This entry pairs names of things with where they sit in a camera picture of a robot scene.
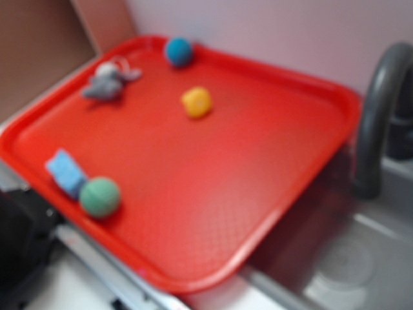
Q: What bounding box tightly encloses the yellow plastic block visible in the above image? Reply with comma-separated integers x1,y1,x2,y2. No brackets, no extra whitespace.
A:
180,87,213,119

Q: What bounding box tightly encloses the gray curved faucet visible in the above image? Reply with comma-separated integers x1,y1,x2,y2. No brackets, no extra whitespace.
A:
352,42,412,199

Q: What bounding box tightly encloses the gray plush animal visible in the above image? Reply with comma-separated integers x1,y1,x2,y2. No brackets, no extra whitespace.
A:
81,56,143,101

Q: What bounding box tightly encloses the green ball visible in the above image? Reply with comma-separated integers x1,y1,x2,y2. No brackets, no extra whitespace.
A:
79,177,121,218

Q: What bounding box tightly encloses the gray toy sink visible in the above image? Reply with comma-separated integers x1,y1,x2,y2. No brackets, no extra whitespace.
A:
241,148,412,309

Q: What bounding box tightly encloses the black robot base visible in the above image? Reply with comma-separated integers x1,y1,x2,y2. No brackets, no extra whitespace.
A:
1,189,61,308

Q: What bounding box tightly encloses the brown cardboard panel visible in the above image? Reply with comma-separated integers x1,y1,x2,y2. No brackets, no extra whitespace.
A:
1,1,96,121

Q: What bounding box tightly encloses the red plastic tray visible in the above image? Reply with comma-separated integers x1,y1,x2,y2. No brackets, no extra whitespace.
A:
1,36,361,295

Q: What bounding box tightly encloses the blue ball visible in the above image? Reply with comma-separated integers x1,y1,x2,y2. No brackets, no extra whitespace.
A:
164,37,194,67

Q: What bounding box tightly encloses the light blue sponge block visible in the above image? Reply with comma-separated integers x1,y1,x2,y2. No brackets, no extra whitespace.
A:
45,149,88,200

